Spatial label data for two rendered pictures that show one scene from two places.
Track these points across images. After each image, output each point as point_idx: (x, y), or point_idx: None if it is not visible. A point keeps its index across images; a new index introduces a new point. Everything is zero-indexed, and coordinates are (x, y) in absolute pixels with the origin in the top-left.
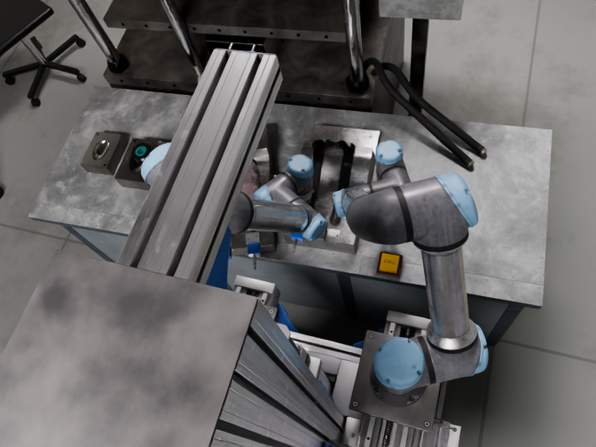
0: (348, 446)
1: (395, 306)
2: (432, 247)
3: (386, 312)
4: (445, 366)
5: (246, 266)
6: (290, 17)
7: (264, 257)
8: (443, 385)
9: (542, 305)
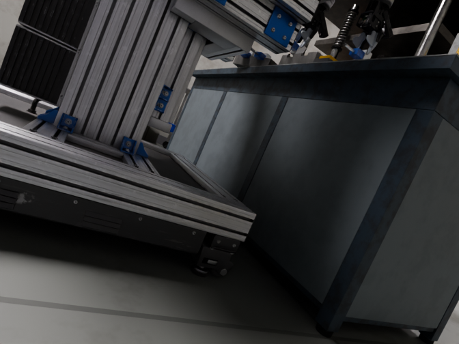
0: (166, 28)
1: (280, 178)
2: None
3: (263, 201)
4: None
5: (229, 119)
6: None
7: (257, 65)
8: (246, 210)
9: (457, 53)
